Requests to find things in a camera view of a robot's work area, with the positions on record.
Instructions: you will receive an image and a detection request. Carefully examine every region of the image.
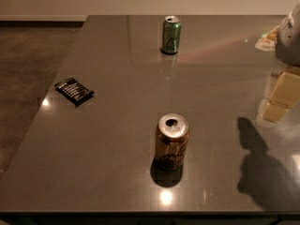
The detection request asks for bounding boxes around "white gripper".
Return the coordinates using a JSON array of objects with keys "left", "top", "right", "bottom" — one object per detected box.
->
[{"left": 255, "top": 3, "right": 300, "bottom": 123}]

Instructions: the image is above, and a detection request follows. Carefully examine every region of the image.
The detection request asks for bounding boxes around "orange soda can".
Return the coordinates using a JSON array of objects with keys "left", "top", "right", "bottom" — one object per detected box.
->
[{"left": 155, "top": 113, "right": 189, "bottom": 171}]

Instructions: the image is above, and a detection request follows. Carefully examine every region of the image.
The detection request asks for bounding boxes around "green soda can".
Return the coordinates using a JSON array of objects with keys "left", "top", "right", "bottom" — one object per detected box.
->
[{"left": 161, "top": 15, "right": 181, "bottom": 54}]

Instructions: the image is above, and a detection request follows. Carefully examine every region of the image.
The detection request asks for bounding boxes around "black rxbar chocolate wrapper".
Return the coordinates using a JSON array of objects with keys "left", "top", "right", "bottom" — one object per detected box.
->
[{"left": 54, "top": 78, "right": 95, "bottom": 107}]

